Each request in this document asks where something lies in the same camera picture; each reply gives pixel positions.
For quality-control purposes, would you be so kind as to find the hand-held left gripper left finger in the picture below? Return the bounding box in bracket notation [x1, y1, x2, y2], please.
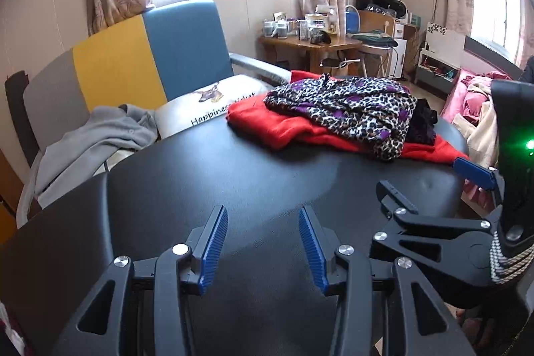
[52, 205, 229, 356]

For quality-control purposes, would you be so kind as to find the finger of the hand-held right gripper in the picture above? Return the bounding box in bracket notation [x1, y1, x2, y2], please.
[453, 157, 499, 192]
[369, 180, 495, 269]

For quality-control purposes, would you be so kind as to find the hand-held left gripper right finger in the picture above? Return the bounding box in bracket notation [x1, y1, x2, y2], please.
[298, 207, 476, 356]

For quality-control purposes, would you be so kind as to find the leopard print purple-flower garment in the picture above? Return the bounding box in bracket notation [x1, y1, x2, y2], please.
[264, 75, 418, 161]

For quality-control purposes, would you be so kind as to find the pile of pink clothes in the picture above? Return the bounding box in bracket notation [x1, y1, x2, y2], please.
[440, 68, 501, 215]

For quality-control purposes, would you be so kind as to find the cream blanket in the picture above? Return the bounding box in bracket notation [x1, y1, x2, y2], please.
[453, 78, 501, 169]

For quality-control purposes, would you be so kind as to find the dark purple black garment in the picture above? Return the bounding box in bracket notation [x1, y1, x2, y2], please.
[407, 98, 439, 145]

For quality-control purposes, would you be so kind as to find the white shelf unit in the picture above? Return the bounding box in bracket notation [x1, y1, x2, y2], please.
[415, 21, 466, 96]

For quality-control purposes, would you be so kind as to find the small white cabinet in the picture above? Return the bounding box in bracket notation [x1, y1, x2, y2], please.
[394, 22, 418, 79]

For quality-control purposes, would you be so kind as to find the bright red knit garment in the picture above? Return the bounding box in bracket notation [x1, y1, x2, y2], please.
[226, 70, 470, 165]

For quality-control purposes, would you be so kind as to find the white printed pillow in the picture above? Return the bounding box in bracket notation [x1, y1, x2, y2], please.
[154, 74, 274, 140]

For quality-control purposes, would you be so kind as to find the light grey garment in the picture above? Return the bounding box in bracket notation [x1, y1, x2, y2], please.
[17, 103, 161, 229]

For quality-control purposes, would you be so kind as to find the stool with green cushion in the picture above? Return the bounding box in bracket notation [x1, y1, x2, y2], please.
[350, 30, 401, 79]

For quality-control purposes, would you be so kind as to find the blue water jug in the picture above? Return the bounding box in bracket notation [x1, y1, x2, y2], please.
[345, 6, 360, 33]

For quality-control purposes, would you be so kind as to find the wooden desk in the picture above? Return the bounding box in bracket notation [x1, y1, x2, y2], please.
[258, 33, 363, 79]

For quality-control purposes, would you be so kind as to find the grey yellow blue sofa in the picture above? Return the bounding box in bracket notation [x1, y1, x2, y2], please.
[23, 0, 293, 173]

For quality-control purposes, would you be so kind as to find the large glass jar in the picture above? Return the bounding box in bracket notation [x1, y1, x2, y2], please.
[306, 15, 324, 40]

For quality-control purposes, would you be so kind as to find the black rolled mat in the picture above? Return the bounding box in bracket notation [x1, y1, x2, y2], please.
[5, 71, 40, 169]

